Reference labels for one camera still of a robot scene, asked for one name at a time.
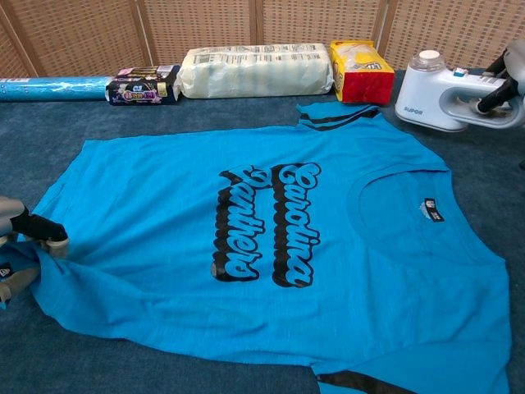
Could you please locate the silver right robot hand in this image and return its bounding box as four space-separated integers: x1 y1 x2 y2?
475 40 525 116

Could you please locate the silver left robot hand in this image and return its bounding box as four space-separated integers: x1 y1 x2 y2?
0 195 70 303

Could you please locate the white handheld garment steamer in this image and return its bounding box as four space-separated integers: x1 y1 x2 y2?
395 49 525 133

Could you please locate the blue printed t-shirt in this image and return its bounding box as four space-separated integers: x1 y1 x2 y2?
0 102 514 394

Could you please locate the teal carpet table cover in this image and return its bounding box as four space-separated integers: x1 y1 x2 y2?
0 67 525 394

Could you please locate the blue plastic film roll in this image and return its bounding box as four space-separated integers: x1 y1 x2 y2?
0 75 116 103

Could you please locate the yellow red snack package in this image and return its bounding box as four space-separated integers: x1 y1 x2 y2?
330 39 396 104

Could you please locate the dark sanitary pad package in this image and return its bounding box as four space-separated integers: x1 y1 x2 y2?
105 64 182 107

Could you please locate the woven wooden folding screen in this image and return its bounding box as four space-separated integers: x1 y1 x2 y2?
0 0 525 80

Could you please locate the long white wrapped pack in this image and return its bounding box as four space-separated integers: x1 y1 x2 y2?
174 43 336 100

